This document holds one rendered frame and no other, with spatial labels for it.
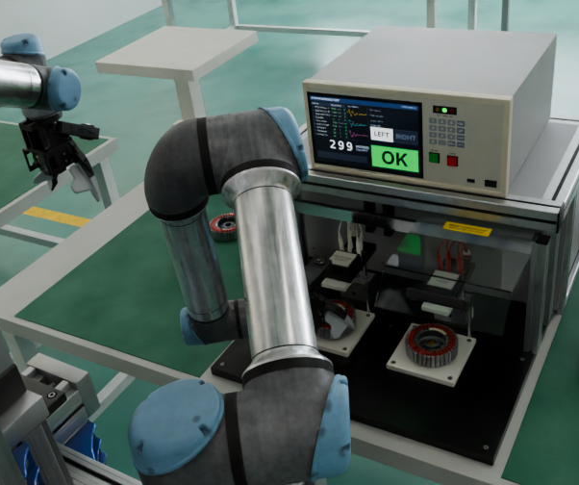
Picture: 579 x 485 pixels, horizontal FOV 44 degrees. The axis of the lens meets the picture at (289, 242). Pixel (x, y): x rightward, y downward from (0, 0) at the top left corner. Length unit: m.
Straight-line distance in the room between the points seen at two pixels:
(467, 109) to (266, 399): 0.78
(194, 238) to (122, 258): 1.01
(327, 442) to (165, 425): 0.18
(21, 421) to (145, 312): 0.98
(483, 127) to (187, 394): 0.82
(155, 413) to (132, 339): 0.97
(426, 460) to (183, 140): 0.77
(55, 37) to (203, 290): 5.88
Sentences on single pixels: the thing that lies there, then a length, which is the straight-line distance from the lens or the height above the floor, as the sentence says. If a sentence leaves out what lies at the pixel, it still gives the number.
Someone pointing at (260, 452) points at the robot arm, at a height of 1.23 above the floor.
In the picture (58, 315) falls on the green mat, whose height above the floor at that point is 0.75.
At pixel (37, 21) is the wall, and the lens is 6.88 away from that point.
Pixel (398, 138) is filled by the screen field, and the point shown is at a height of 1.22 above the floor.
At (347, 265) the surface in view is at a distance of 1.64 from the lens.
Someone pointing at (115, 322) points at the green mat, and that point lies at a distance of 1.91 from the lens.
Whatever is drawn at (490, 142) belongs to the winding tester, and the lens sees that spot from 1.45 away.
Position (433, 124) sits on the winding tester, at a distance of 1.47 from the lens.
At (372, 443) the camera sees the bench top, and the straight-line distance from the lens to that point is 1.48.
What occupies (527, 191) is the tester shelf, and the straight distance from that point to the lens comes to 1.52.
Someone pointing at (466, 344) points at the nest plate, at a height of 0.78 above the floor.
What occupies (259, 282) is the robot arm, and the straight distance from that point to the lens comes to 0.93.
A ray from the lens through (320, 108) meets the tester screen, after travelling 1.56.
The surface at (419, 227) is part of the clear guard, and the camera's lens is 1.49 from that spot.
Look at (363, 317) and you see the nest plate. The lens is 1.71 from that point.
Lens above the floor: 1.86
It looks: 33 degrees down
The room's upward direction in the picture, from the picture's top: 8 degrees counter-clockwise
